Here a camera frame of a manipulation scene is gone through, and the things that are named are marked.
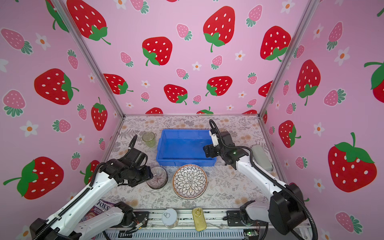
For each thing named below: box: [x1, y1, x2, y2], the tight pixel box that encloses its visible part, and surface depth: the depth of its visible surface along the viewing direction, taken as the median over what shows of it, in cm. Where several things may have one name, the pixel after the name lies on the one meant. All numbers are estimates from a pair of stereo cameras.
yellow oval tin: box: [192, 207, 207, 232], surface depth 73 cm
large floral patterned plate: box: [172, 164, 208, 200], surface depth 86 cm
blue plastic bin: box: [156, 129, 217, 166], surface depth 105 cm
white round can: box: [162, 208, 179, 229], surface depth 72 cm
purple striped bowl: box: [146, 166, 168, 190], surface depth 83 cm
